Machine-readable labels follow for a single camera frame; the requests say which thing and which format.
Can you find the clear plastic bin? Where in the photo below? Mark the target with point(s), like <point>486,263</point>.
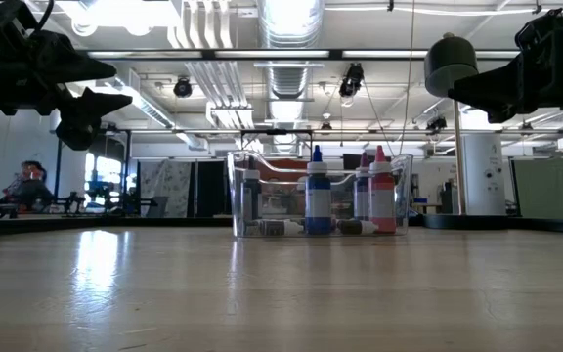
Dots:
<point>286,195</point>

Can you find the person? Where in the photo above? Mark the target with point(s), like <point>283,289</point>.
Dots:
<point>30,188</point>

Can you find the large blue food coloring bottle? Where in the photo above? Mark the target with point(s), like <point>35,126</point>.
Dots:
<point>318,205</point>

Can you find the black ceiling spotlight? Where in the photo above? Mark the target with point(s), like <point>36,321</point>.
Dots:
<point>182,88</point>

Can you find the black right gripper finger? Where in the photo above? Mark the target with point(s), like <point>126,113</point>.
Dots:
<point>501,85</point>
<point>504,115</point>

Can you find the white cylindrical column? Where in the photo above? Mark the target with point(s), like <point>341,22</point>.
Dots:
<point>482,171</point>

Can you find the small blue food coloring bottle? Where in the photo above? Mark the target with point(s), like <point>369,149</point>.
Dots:
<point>276,228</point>

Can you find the black overhead camera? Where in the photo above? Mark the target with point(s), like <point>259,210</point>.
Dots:
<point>352,80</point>

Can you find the large pink food coloring bottle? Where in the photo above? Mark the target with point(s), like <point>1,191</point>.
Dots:
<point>383,205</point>

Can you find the black desk lamp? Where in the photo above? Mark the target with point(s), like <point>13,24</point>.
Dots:
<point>450,63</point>

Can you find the grey marbled partition panel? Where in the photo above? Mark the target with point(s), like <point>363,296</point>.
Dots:
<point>164,188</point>

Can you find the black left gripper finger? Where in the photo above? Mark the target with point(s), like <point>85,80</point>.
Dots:
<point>86,117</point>
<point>71,63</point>

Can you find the large purple food coloring bottle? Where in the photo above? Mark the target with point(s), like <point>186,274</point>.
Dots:
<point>362,195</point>

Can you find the grey-green partition panel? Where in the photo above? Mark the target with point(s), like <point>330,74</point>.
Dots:
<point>535,190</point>

